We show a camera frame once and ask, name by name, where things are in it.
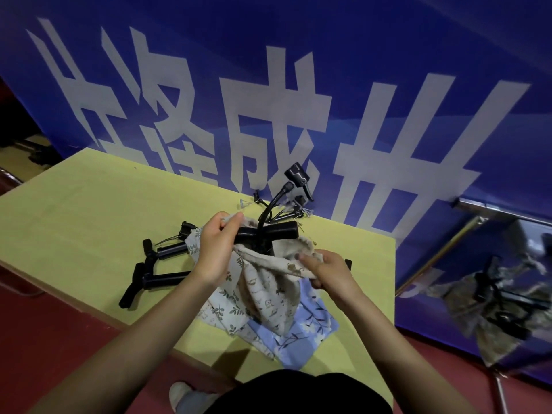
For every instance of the person's left thumb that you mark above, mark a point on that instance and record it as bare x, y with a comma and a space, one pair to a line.
233, 228

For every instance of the black stand with short tube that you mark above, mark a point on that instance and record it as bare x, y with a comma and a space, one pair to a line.
170, 250

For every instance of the silver metal frame bar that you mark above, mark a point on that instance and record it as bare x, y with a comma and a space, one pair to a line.
500, 209

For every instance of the reflective blue panel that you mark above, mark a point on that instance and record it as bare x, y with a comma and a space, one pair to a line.
487, 293

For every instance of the blue leaf print cloth bag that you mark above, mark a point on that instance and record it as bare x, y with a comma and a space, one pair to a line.
308, 329

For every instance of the person's right hand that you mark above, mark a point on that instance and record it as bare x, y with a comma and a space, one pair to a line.
336, 275

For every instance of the brass diagonal rod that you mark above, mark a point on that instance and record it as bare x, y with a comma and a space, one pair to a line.
444, 254

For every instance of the person's white shoe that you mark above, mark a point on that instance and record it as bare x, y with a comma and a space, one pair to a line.
179, 394

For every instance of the black gooseneck phone holder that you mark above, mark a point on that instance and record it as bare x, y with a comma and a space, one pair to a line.
276, 230

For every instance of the person's right forearm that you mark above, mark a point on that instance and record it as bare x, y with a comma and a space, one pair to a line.
396, 362

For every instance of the person's left hand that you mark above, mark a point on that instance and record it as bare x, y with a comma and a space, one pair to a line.
213, 250

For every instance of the person's left forearm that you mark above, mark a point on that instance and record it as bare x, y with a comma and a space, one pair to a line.
129, 344

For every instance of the silver metal leg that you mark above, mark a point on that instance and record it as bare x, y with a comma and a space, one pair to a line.
500, 392

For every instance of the person's black clothing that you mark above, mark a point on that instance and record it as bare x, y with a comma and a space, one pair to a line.
302, 394

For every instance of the person's right thumb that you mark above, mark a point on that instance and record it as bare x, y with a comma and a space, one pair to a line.
311, 262

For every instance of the pile of black clips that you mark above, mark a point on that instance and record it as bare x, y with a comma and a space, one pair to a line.
290, 211

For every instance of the white leaf print cloth bag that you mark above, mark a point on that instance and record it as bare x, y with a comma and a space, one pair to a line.
222, 308

